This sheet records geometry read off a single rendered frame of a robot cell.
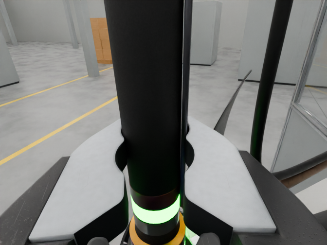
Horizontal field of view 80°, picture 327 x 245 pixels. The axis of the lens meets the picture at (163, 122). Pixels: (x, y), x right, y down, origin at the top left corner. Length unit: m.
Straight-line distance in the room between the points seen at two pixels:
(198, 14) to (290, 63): 3.27
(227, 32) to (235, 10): 1.06
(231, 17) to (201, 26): 5.12
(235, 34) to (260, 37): 6.77
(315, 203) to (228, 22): 11.90
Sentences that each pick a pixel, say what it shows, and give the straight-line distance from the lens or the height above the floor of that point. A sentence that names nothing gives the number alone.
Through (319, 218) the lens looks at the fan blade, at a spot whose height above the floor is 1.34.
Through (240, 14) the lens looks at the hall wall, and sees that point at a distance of 12.19.
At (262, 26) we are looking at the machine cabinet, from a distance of 5.50.
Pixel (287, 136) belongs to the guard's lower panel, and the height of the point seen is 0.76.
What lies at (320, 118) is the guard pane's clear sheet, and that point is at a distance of 1.37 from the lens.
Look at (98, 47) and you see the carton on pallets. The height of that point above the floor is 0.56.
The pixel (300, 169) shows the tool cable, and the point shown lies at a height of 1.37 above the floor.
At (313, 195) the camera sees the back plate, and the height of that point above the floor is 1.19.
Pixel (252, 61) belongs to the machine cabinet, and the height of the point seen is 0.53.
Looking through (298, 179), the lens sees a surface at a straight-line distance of 0.29.
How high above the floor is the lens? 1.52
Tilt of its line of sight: 28 degrees down
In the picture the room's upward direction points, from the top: 1 degrees counter-clockwise
